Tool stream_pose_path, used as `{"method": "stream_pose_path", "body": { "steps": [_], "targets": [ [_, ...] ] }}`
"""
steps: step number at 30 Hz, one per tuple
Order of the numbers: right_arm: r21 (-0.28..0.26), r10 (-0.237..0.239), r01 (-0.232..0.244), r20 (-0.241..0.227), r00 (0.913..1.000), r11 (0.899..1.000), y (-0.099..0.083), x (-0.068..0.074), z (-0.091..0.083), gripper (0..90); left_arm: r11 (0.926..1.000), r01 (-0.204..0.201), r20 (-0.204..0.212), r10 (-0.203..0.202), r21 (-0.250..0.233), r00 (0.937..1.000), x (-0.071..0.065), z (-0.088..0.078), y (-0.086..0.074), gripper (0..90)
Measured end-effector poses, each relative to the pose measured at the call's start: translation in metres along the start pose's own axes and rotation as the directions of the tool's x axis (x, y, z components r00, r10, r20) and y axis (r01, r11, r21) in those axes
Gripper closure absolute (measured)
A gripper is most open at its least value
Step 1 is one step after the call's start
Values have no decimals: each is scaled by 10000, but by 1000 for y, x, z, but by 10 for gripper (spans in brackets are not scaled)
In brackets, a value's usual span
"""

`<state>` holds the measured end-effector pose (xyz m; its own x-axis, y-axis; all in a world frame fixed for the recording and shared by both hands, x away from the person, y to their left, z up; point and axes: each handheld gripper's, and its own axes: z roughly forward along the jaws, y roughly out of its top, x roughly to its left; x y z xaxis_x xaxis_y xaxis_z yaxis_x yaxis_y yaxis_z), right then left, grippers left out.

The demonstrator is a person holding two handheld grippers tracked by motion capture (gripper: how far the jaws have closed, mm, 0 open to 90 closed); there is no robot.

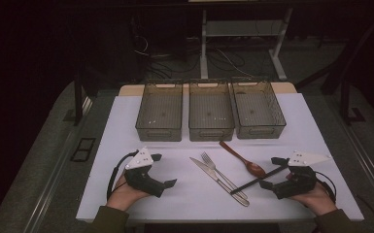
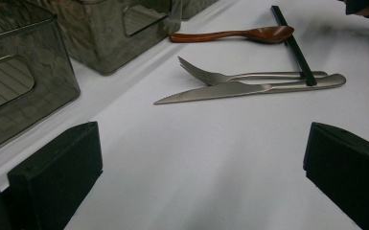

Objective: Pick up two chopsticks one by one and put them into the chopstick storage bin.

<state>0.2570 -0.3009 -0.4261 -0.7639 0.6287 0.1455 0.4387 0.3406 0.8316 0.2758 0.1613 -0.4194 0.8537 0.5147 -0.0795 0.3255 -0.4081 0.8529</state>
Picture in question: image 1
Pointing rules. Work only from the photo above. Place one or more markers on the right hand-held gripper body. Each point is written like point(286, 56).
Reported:
point(299, 183)

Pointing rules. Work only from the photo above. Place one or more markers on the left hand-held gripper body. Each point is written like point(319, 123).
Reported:
point(142, 181)

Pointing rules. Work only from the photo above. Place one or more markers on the black chopstick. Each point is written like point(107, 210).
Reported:
point(251, 186)
point(255, 181)

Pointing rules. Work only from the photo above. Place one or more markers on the brown wooden spoon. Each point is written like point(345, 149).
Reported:
point(254, 168)

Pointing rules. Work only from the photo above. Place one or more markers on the metal table knife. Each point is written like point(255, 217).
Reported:
point(209, 171)

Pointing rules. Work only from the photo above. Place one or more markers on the metal fork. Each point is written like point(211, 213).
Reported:
point(209, 160)

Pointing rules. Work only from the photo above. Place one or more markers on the clear brown plastic bin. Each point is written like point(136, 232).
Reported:
point(160, 111)
point(211, 111)
point(257, 110)

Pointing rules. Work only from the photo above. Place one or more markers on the person's left hand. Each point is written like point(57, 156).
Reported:
point(123, 195)

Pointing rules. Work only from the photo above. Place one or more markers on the person's right hand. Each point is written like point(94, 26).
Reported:
point(320, 200)

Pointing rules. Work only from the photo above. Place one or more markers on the white table mat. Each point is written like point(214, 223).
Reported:
point(181, 207)

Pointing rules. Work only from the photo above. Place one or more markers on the black metal stand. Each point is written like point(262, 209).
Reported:
point(346, 103)

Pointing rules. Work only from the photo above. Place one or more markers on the black rectangular floor frame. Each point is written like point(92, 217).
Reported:
point(77, 155)

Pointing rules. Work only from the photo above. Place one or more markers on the metal floor rail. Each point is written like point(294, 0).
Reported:
point(45, 200)
point(372, 174)

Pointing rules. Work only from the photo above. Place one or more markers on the white desk frame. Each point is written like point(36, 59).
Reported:
point(239, 29)

